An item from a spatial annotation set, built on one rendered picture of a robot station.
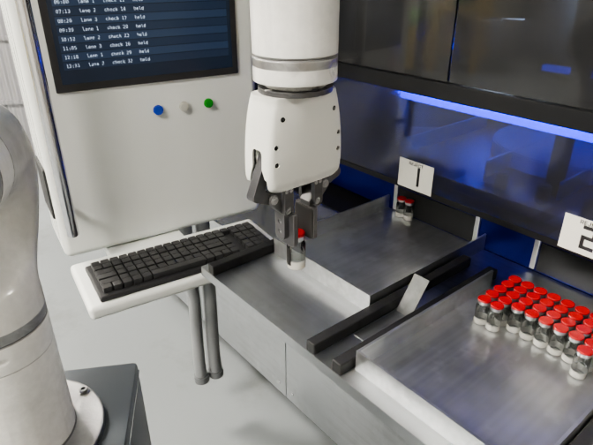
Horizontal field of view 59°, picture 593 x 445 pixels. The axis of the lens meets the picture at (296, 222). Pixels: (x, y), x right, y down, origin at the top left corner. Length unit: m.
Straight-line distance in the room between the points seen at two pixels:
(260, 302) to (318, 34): 0.54
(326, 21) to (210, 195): 0.89
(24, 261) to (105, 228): 0.66
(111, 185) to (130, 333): 1.20
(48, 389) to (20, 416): 0.04
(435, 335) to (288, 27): 0.55
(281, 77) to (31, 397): 0.45
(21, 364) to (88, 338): 1.73
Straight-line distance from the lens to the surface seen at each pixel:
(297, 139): 0.52
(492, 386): 0.80
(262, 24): 0.50
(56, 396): 0.72
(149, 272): 1.13
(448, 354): 0.83
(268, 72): 0.50
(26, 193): 0.65
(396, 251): 1.08
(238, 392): 2.01
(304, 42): 0.49
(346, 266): 1.01
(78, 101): 1.18
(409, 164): 1.08
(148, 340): 2.30
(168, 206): 1.30
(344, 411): 1.61
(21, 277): 0.63
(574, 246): 0.94
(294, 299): 0.92
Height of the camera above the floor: 1.41
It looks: 27 degrees down
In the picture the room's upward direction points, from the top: straight up
